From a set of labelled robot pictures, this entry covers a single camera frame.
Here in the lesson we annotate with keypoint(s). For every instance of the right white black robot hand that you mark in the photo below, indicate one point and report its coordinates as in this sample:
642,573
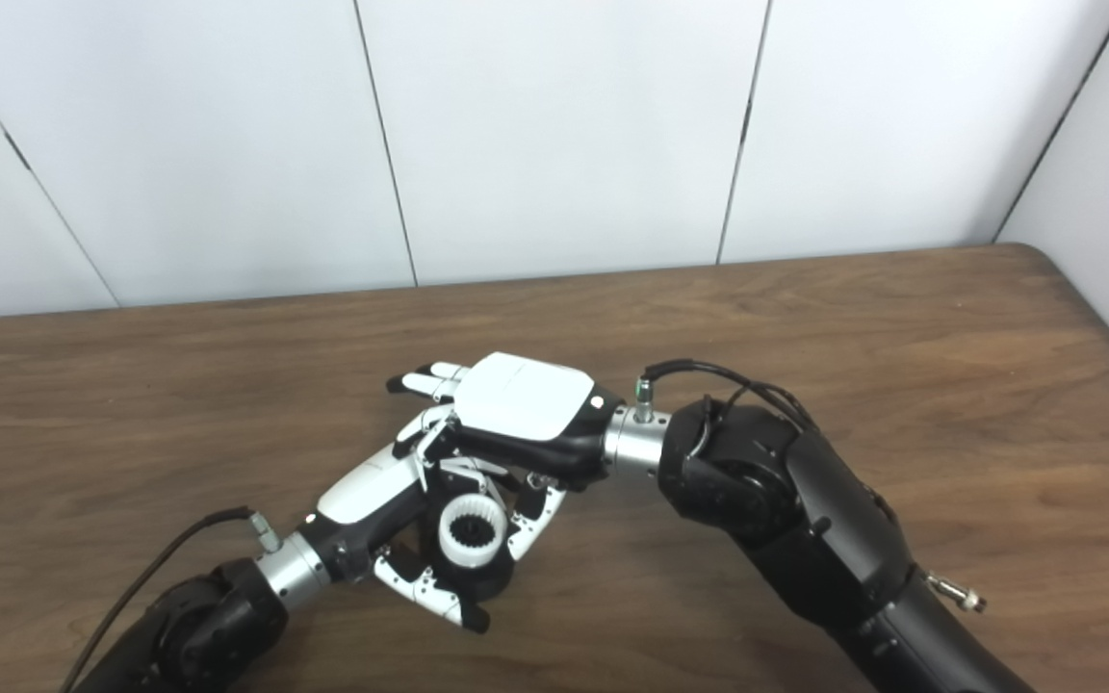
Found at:
526,395

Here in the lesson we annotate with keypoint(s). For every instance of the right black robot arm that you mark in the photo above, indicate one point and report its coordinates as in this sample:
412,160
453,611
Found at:
805,520

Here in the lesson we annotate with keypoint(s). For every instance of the round black plastic part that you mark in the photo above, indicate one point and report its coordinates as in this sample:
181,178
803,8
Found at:
492,580

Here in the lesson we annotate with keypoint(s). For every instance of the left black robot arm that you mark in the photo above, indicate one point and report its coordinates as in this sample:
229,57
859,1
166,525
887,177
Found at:
208,626

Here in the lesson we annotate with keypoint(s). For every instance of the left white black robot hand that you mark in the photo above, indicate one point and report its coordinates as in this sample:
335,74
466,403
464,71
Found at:
367,491

